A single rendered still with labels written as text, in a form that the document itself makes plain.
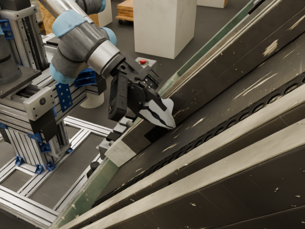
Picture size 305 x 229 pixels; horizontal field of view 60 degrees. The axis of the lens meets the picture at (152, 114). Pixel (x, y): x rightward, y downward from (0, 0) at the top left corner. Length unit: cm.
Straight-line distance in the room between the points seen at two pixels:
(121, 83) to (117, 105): 6
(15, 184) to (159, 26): 254
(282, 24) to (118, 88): 34
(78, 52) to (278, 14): 42
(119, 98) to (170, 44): 309
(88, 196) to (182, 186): 70
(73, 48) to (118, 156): 42
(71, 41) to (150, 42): 314
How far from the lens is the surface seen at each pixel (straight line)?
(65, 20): 64
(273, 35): 55
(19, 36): 143
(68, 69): 70
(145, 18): 367
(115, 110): 56
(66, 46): 65
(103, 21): 493
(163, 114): 61
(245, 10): 126
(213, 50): 108
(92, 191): 90
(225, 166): 18
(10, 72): 125
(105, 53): 61
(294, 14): 54
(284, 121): 18
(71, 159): 199
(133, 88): 61
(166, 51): 370
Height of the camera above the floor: 161
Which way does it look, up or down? 38 degrees down
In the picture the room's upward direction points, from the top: straight up
